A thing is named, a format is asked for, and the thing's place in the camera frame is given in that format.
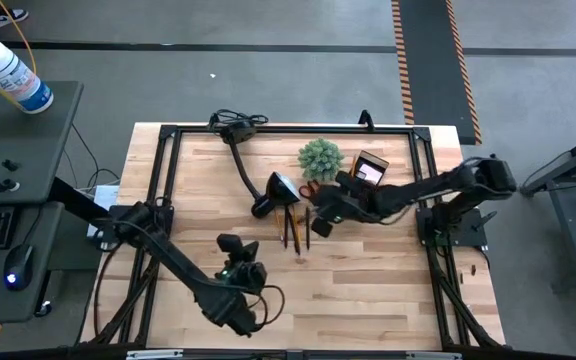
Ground green potted plant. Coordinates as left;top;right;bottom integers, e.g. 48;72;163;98
297;138;346;183

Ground black lamp cable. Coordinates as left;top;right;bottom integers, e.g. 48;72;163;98
207;108;270;132

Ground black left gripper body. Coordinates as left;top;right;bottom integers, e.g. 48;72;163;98
216;233;269;296

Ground black side desk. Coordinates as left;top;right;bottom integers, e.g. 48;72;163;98
0;79;85;325

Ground silver hinge plate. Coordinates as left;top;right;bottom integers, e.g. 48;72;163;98
405;351;464;360
125;349;185;360

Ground black mesh desk organizer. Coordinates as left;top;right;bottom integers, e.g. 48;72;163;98
346;149;391;201

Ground white power adapter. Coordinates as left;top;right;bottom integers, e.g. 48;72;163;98
86;184;121;239

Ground black computer mouse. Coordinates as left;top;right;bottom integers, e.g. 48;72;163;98
2;243;36;293

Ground white wipes canister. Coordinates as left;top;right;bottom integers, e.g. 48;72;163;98
0;38;55;115

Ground yellow cable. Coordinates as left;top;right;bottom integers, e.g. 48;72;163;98
0;0;37;109

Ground pink sticky notes pad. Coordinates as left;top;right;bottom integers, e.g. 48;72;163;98
356;160;385;184

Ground black bracket clamp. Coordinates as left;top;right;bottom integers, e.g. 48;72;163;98
357;108;376;133

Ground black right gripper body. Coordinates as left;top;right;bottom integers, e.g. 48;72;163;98
311;171;387;240

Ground black desk lamp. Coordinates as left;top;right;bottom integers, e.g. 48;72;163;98
219;119;302;220

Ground red-handled scissors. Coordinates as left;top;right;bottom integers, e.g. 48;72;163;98
297;179;322;201

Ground person's shoe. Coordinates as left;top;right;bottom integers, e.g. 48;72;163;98
0;7;31;29

